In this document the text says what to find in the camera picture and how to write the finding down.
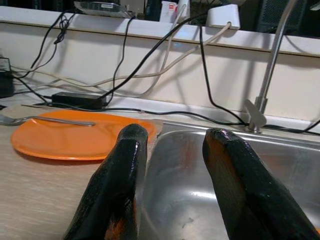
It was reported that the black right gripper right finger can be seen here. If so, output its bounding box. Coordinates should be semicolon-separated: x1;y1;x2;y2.
202;127;320;240

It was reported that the white cable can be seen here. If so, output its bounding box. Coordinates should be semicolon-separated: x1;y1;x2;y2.
12;21;232;88
139;3;188;97

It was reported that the black charger box white label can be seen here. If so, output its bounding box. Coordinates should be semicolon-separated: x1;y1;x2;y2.
0;56;15;99

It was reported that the black power cable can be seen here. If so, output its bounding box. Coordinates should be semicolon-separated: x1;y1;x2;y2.
99;11;213;100
262;122;320;135
108;16;135;101
21;102;248;126
198;23;248;126

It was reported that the black mesh box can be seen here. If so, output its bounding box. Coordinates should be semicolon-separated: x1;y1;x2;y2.
257;0;309;33

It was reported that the stainless steel fork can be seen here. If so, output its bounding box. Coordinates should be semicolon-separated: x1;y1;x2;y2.
0;114;96;127

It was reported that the slim steel faucet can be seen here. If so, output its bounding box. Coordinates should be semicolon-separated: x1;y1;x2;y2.
243;0;300;134

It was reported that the white wall ledge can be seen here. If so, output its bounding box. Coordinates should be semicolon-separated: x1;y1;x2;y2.
0;6;320;60

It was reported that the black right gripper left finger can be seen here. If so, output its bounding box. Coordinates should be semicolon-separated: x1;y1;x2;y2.
63;124;149;240

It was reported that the stainless steel sink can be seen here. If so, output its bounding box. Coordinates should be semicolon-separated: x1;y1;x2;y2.
136;120;320;240

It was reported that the white plastic box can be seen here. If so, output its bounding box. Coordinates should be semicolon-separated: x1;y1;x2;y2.
206;4;241;29

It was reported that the knotted black cable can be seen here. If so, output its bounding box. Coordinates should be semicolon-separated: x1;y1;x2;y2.
30;11;76;70

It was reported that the slim black power adapter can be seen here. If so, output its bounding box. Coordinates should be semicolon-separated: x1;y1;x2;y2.
51;91;110;110

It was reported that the beige woven placemat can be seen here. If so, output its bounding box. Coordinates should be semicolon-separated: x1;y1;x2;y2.
0;104;165;240

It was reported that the white carton red print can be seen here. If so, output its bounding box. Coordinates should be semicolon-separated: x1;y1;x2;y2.
161;0;181;23

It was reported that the orange plastic plate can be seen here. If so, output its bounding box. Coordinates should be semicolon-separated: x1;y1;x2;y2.
11;111;159;162

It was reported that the silver metal tray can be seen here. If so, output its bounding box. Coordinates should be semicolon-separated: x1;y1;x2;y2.
73;0;137;19

